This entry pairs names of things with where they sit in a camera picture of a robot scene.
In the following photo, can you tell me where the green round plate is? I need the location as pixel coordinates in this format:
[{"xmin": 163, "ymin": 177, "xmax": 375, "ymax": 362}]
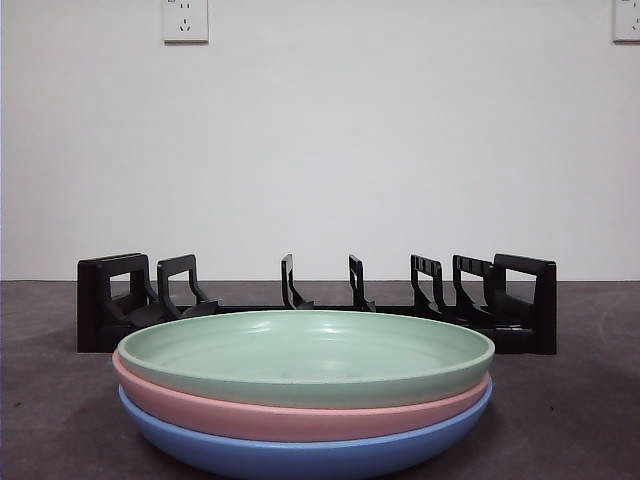
[{"xmin": 115, "ymin": 309, "xmax": 496, "ymax": 409}]

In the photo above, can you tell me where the pink round plate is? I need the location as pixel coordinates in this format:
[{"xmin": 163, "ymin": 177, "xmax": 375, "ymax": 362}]
[{"xmin": 112, "ymin": 349, "xmax": 494, "ymax": 444}]

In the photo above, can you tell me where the blue round plate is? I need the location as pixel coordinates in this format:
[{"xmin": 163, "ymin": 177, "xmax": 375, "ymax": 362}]
[{"xmin": 117, "ymin": 377, "xmax": 495, "ymax": 476}]

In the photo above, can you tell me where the black plastic plate rack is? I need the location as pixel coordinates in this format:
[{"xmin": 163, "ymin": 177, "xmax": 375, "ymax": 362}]
[{"xmin": 76, "ymin": 252, "xmax": 559, "ymax": 356}]

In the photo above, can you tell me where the white wall socket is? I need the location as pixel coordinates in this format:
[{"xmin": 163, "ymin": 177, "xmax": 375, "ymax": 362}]
[
  {"xmin": 163, "ymin": 0, "xmax": 210, "ymax": 45},
  {"xmin": 613, "ymin": 0, "xmax": 640, "ymax": 43}
]

